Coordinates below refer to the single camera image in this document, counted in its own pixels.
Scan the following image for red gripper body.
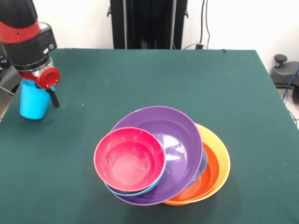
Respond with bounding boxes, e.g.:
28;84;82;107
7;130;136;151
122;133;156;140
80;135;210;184
19;66;61;90

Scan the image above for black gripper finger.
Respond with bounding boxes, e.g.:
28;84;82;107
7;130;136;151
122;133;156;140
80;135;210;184
49;89;60;108

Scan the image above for blue cup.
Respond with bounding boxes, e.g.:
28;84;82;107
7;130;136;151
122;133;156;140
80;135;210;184
20;80;55;120

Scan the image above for pink bowl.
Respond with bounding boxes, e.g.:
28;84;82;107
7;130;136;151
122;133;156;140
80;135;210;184
94;127;166;192

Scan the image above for small light blue bowl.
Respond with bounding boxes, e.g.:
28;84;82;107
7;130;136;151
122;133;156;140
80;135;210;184
105;139;167;196

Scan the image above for purple bowl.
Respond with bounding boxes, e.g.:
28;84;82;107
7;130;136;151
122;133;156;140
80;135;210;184
111;106;203;206

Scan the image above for large blue bowl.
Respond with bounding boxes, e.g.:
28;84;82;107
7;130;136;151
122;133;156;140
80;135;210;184
195;149;209;178

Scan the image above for red-orange bowl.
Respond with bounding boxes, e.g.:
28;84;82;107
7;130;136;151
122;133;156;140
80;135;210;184
178;142;221;203

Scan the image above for black office chair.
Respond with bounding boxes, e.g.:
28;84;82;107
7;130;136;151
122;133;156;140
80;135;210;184
0;51;21;94
272;55;299;89

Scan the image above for large orange bowl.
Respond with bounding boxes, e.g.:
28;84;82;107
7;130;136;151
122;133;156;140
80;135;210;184
163;124;231;206

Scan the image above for dark green tablecloth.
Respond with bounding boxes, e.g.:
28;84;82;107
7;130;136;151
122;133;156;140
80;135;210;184
0;49;299;224

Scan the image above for black hanging cable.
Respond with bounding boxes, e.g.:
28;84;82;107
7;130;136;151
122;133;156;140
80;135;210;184
202;0;211;49

